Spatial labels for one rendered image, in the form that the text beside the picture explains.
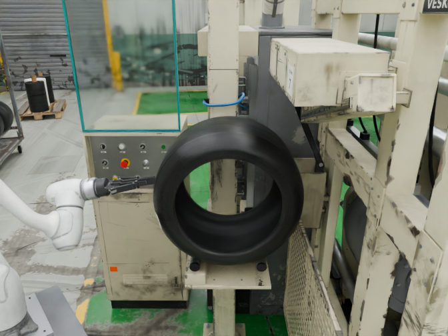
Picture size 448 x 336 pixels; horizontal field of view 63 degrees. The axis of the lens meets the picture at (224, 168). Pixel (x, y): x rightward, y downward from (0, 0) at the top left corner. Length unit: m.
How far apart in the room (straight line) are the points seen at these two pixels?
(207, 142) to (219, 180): 0.49
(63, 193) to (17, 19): 9.71
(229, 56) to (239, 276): 0.96
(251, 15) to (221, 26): 3.33
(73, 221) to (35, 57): 9.73
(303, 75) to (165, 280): 1.84
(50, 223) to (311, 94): 1.04
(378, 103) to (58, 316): 1.55
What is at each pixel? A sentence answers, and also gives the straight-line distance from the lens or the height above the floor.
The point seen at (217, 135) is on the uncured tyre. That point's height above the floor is 1.47.
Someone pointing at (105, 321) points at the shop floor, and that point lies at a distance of 2.75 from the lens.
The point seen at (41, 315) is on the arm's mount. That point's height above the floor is 0.73.
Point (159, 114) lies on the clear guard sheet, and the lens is 2.06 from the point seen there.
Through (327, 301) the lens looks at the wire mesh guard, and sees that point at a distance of 1.33.
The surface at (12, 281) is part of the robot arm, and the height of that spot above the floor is 0.96.
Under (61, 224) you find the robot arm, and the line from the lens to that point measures 1.52.
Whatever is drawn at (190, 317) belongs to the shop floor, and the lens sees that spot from 2.67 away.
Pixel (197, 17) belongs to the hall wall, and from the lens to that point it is 10.63.
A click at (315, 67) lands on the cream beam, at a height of 1.74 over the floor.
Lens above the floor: 1.87
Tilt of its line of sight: 23 degrees down
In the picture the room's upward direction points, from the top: straight up
